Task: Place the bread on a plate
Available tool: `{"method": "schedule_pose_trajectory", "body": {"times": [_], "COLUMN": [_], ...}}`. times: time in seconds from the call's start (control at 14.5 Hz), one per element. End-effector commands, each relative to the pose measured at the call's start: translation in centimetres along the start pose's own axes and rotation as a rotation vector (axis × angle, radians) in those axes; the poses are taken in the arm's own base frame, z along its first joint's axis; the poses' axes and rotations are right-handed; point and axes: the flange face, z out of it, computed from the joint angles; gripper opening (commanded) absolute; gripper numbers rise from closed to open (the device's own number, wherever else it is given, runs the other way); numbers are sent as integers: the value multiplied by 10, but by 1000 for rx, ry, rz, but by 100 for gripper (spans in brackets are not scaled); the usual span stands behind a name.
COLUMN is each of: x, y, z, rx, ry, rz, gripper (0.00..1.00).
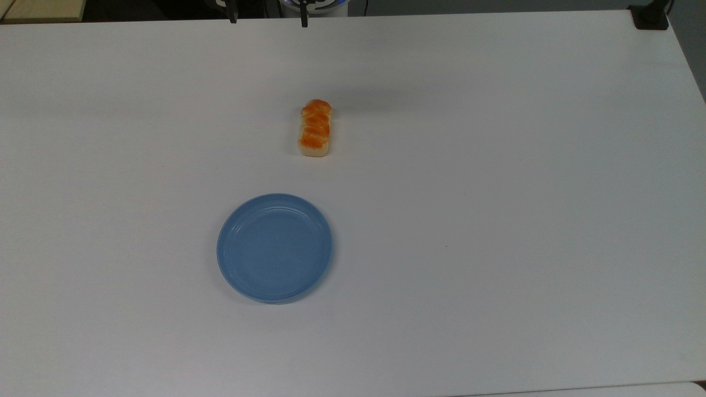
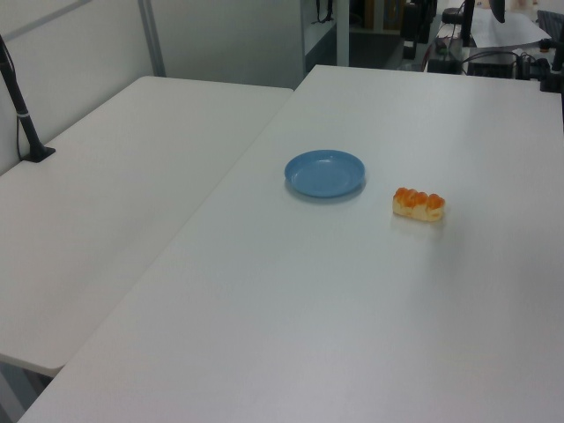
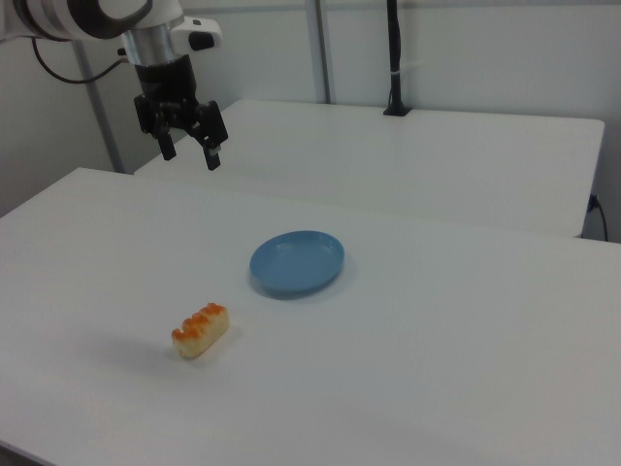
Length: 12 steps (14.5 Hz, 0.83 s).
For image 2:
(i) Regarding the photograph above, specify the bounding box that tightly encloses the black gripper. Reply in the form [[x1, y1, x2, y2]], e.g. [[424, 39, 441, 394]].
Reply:
[[401, 0, 438, 60]]

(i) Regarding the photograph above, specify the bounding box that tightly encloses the orange glazed bread roll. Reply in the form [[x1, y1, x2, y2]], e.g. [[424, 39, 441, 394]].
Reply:
[[391, 186, 446, 223]]

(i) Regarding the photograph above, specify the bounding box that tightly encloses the blue round plate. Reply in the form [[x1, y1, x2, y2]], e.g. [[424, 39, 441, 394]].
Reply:
[[284, 149, 367, 198]]

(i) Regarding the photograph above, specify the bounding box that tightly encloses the black device with lights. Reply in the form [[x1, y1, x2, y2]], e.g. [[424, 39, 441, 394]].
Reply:
[[427, 37, 463, 75]]

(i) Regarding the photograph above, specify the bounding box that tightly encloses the black monitor stand pole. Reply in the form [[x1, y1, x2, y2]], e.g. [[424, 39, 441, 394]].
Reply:
[[442, 0, 478, 48]]

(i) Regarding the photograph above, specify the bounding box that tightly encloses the white shelf unit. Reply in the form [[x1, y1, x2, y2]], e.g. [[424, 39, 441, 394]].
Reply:
[[301, 0, 352, 89]]

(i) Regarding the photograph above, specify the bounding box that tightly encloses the black electronics box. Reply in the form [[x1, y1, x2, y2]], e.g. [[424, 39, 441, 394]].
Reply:
[[466, 50, 520, 79]]

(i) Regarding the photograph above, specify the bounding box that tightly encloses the white paper sheet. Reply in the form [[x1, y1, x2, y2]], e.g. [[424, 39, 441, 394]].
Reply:
[[471, 7, 553, 48]]

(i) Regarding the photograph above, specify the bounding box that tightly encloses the black power strip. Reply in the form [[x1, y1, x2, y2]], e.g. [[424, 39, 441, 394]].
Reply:
[[518, 52, 552, 81]]

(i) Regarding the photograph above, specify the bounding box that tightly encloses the black clamp stand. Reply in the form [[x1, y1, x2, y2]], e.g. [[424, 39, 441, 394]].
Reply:
[[538, 38, 564, 93]]

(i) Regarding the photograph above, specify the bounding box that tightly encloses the white side table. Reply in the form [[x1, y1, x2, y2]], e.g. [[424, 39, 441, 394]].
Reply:
[[0, 75, 295, 378]]

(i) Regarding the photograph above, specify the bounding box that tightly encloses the black hanging strap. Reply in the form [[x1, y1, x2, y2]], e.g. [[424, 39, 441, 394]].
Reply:
[[311, 0, 335, 26]]

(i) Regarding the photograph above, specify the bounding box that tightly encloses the grey metal partition post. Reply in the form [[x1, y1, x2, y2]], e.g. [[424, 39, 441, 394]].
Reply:
[[137, 0, 167, 78]]

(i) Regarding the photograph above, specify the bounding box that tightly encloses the black camera stand pole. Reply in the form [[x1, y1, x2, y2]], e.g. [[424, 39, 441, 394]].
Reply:
[[0, 33, 57, 165]]

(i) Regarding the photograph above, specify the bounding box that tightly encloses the thin black stand cable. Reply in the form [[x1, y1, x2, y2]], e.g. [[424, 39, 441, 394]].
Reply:
[[15, 115, 28, 160]]

